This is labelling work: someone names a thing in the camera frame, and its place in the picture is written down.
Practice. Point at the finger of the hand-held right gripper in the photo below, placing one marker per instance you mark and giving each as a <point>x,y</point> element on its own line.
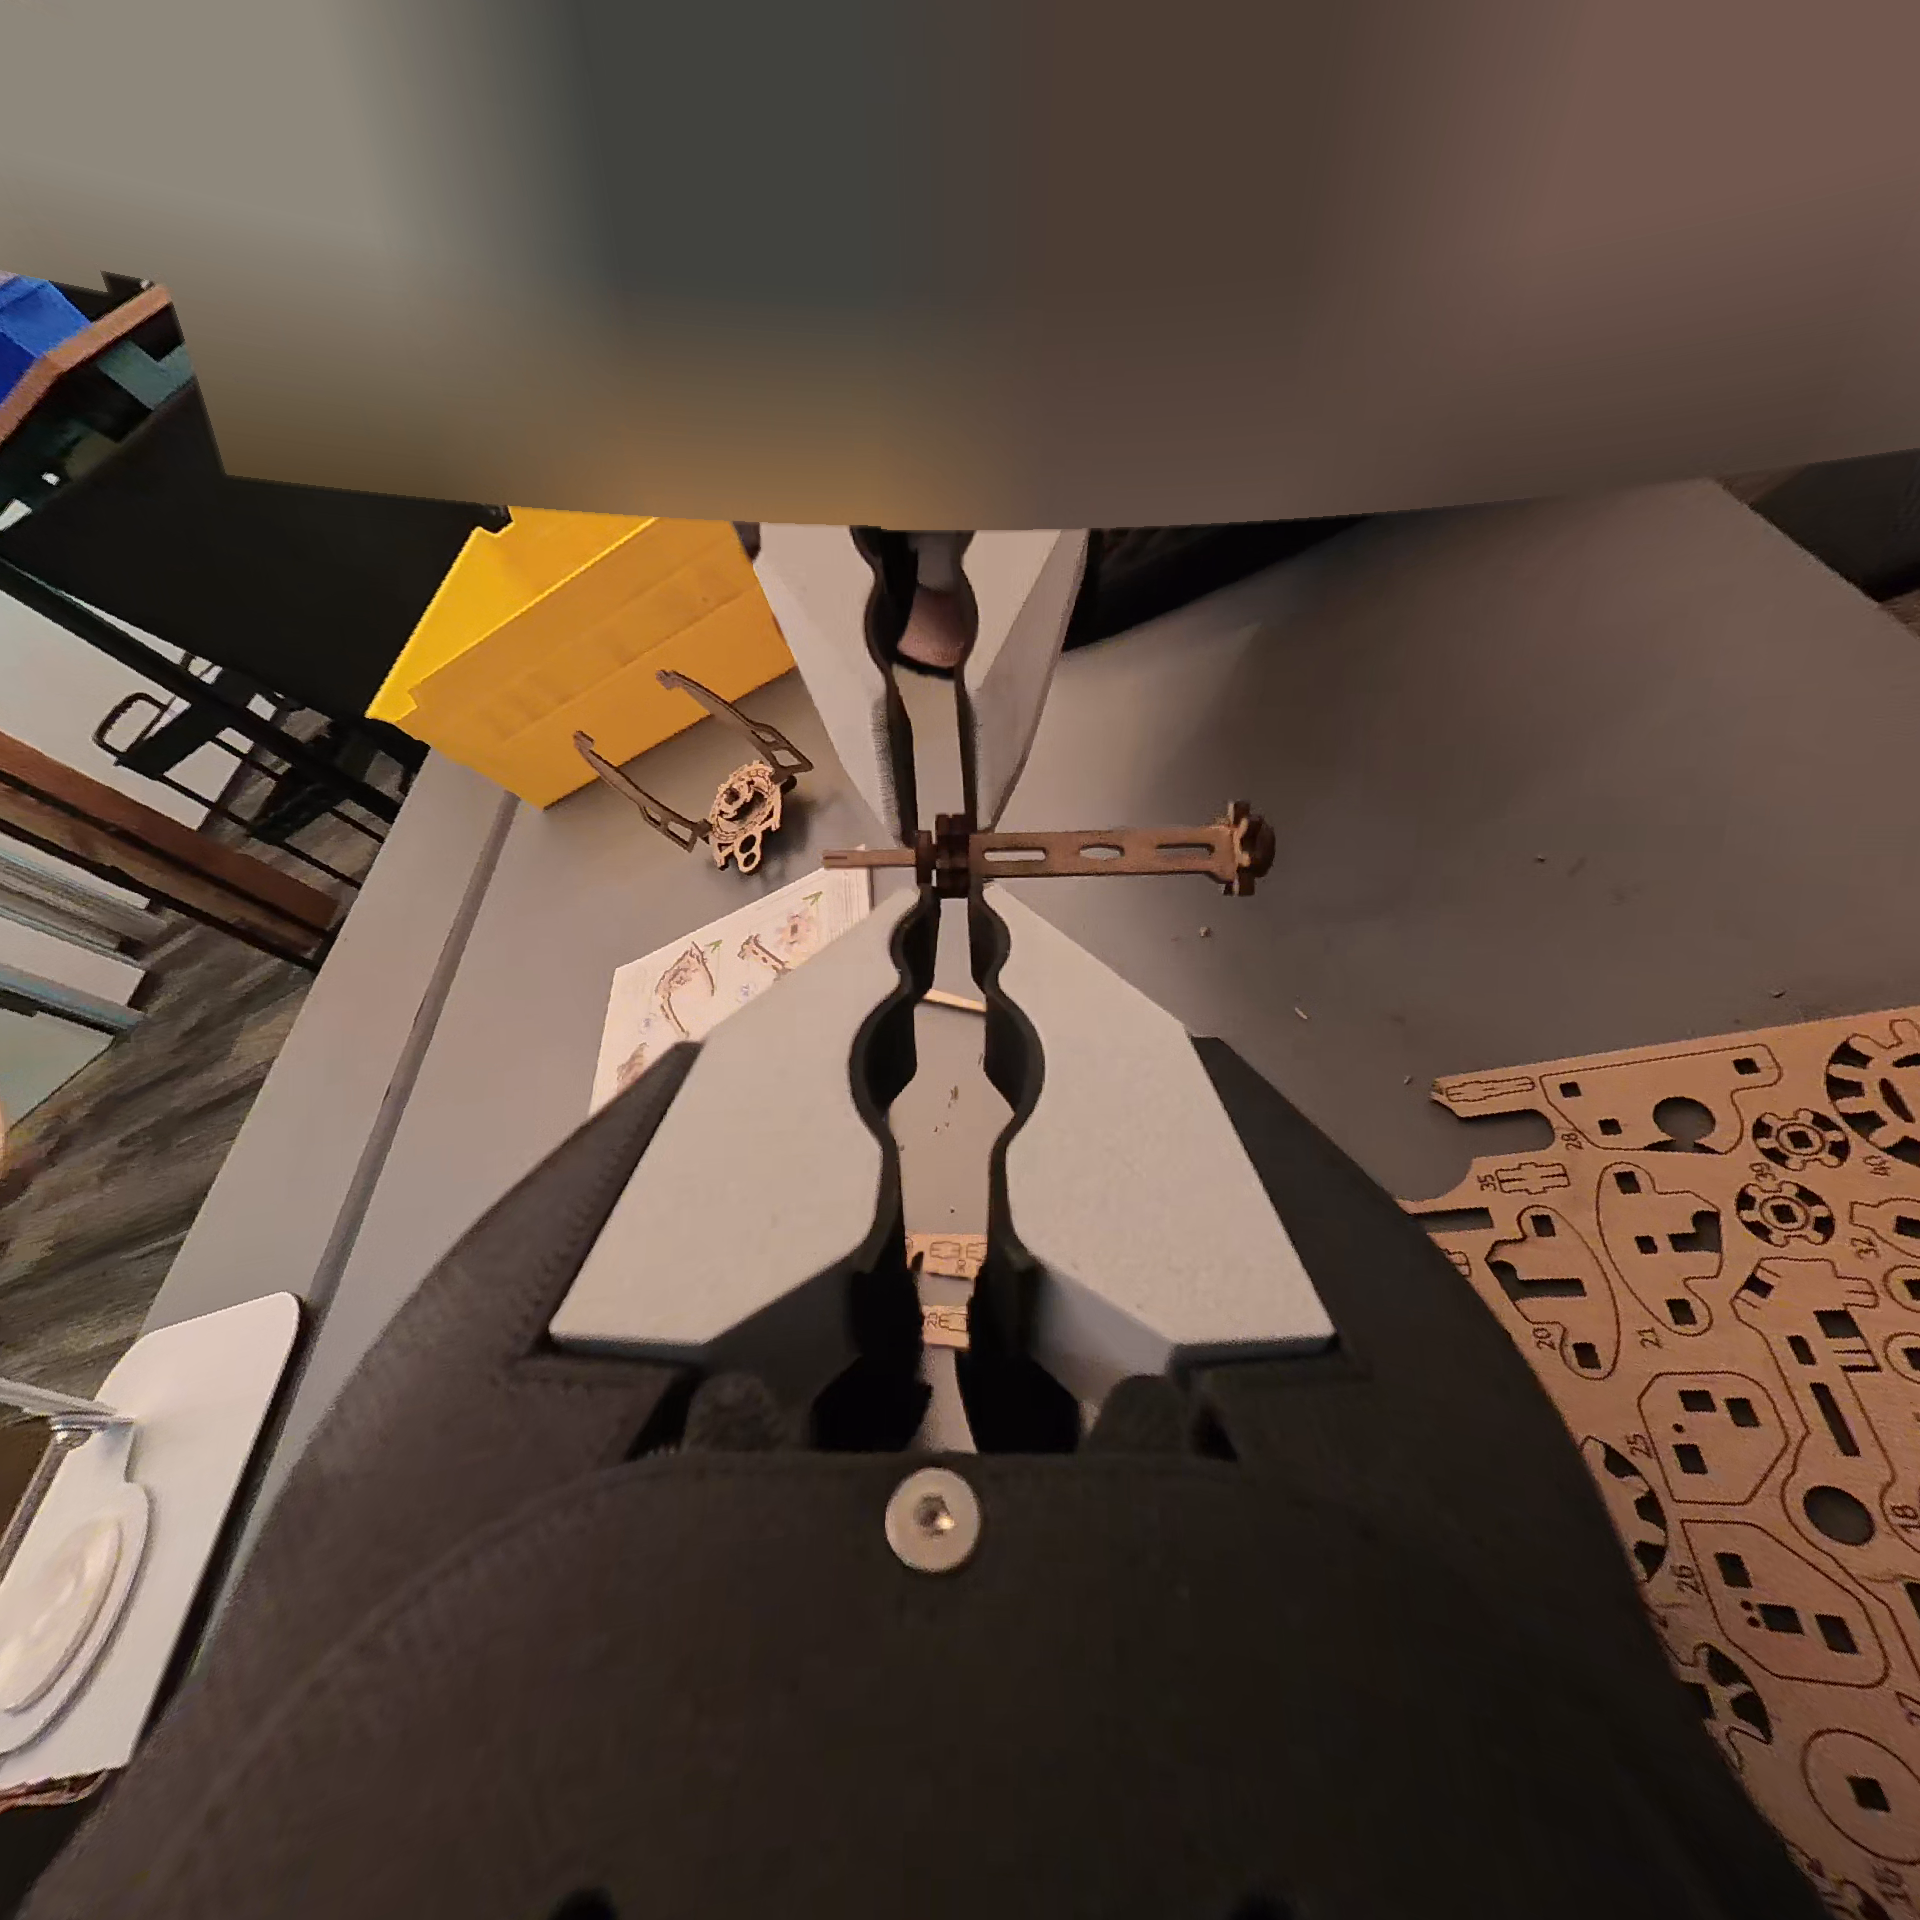
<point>818,615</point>
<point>1026,630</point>

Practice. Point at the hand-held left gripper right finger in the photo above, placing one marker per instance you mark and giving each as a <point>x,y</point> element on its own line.
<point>1170,1201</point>

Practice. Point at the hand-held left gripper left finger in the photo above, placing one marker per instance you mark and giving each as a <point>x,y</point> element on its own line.
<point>704,1201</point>

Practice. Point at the wooden axle with gears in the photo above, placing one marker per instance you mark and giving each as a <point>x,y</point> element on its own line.
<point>1080,855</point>

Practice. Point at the laser-cut wooden parts sheet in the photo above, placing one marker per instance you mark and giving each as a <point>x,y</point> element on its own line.
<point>1650,1348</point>

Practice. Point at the illustrated instruction booklet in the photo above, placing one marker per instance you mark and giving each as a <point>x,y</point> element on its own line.
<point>704,975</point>

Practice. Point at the wooden sheet offcut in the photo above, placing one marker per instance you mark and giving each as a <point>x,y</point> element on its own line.
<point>944,1254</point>

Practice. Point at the yellow plastic bin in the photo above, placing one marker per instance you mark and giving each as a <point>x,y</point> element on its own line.
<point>570,662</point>

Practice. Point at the white document stand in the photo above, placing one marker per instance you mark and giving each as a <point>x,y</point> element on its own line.
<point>212,1425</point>

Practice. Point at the shelf with blue bins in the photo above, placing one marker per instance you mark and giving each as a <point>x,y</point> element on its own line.
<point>61,346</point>

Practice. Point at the wooden model frame assembly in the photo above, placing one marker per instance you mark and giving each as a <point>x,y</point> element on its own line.
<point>746,810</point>

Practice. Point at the black metal frame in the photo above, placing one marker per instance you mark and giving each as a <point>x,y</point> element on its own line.
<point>255,720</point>

